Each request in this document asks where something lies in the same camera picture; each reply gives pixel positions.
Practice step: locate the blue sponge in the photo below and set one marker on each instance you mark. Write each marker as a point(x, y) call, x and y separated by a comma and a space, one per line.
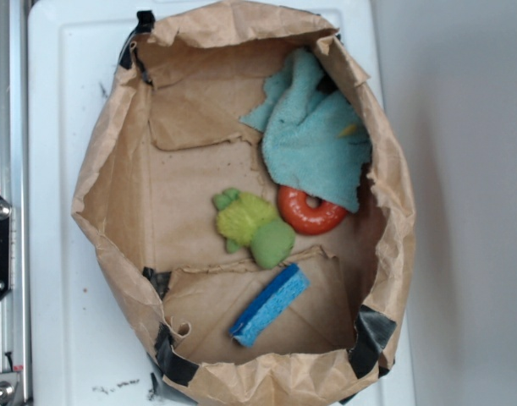
point(269, 304)

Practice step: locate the green turtle toy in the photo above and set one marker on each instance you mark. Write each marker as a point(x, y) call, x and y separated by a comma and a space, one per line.
point(247, 221)

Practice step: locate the light blue towel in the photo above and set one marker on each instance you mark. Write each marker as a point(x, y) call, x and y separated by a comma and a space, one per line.
point(312, 140)

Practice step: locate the brown paper bag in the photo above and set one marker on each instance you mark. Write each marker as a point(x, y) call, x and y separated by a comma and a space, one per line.
point(169, 138)

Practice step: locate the orange ring toy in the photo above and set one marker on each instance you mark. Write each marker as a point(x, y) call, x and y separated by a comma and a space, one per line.
point(294, 209)

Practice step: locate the aluminium frame rail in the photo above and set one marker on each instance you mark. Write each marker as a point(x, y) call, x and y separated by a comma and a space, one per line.
point(15, 349)

